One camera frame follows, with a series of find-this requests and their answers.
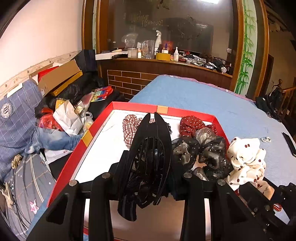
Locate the red plaid scrunchie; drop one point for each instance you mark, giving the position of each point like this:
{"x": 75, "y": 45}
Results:
{"x": 129, "y": 129}

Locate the blue jeans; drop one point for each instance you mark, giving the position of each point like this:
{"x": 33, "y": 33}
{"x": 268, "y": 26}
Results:
{"x": 50, "y": 139}

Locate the black plastic bag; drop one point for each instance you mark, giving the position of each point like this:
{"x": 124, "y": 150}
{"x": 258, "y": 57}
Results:
{"x": 85, "y": 85}

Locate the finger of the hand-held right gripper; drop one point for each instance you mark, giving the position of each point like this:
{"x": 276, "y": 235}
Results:
{"x": 252, "y": 197}

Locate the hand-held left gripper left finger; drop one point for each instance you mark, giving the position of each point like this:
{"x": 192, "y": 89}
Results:
{"x": 116, "y": 169}

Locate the black hair claw clip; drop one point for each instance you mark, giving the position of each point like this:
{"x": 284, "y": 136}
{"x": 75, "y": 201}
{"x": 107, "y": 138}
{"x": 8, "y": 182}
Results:
{"x": 150, "y": 132}

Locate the blue tablecloth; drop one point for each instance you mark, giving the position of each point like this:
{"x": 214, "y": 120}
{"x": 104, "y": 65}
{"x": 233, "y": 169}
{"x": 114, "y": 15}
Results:
{"x": 185, "y": 92}

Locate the grey star print bedding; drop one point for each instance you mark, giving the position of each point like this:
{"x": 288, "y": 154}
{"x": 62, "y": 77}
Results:
{"x": 25, "y": 190}

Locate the white pump bottle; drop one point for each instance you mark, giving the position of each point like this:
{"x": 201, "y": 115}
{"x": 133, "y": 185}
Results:
{"x": 176, "y": 55}

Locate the black mesh scrunchie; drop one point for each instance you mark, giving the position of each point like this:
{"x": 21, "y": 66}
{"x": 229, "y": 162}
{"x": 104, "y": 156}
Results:
{"x": 212, "y": 153}
{"x": 182, "y": 150}

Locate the black case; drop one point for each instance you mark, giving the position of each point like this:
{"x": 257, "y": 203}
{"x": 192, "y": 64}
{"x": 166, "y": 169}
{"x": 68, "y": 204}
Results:
{"x": 89, "y": 60}

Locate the dark glass panel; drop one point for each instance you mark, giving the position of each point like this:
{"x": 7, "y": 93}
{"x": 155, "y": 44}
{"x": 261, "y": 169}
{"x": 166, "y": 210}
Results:
{"x": 180, "y": 32}

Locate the wooden counter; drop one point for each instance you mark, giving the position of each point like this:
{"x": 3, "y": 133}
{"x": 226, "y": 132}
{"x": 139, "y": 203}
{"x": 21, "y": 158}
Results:
{"x": 161, "y": 69}

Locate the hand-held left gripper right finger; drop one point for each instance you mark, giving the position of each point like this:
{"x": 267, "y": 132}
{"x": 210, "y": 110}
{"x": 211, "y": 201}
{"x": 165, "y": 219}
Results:
{"x": 178, "y": 190}

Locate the wooden stair railing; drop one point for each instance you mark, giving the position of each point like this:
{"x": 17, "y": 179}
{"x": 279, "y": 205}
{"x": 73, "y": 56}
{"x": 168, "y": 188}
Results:
{"x": 288, "y": 95}

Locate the brown cardboard box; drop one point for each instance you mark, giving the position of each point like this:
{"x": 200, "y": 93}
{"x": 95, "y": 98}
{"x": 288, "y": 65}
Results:
{"x": 60, "y": 76}

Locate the pile of counter clutter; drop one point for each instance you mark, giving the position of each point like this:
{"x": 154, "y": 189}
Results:
{"x": 208, "y": 62}

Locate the black smartphone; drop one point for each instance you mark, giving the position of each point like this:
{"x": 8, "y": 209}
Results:
{"x": 290, "y": 143}

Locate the white cherry print scrunchie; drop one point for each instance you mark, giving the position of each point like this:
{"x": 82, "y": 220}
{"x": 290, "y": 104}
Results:
{"x": 245, "y": 153}

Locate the clear plastic bag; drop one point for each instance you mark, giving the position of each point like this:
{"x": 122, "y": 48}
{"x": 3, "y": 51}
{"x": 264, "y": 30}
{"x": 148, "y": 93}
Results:
{"x": 130, "y": 39}

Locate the yellow tape roll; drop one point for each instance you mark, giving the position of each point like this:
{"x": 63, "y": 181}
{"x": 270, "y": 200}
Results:
{"x": 163, "y": 56}

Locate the red plastic bag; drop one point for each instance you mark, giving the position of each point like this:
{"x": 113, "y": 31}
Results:
{"x": 48, "y": 121}

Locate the white spray bottle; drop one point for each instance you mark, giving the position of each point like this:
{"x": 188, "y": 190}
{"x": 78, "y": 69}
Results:
{"x": 158, "y": 41}

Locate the small white bottle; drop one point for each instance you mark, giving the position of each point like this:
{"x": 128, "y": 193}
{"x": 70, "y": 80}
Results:
{"x": 139, "y": 53}

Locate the glass jar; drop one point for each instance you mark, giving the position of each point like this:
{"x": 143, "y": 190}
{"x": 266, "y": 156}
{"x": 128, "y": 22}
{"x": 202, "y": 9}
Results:
{"x": 132, "y": 53}

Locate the glass pitcher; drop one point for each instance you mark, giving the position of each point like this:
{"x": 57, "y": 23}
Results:
{"x": 148, "y": 49}

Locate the bunch of keys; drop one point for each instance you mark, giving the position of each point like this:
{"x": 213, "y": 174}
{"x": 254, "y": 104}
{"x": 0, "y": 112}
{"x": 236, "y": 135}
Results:
{"x": 269, "y": 115}

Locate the colourful snack packet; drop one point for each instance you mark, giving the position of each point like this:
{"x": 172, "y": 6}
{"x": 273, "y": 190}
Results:
{"x": 101, "y": 93}

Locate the red polka dot scrunchie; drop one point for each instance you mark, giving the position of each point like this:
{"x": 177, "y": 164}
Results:
{"x": 189, "y": 125}

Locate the bamboo wall painting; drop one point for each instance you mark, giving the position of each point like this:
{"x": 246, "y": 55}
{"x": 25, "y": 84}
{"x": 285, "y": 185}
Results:
{"x": 247, "y": 46}

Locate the white paper bag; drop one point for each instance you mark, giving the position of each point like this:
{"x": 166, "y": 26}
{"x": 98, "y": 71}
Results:
{"x": 67, "y": 115}

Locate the red cardboard box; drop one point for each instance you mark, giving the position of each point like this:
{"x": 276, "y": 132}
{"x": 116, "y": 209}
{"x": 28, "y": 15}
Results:
{"x": 99, "y": 160}

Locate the black striped hair band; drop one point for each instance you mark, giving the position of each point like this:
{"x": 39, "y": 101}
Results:
{"x": 126, "y": 208}

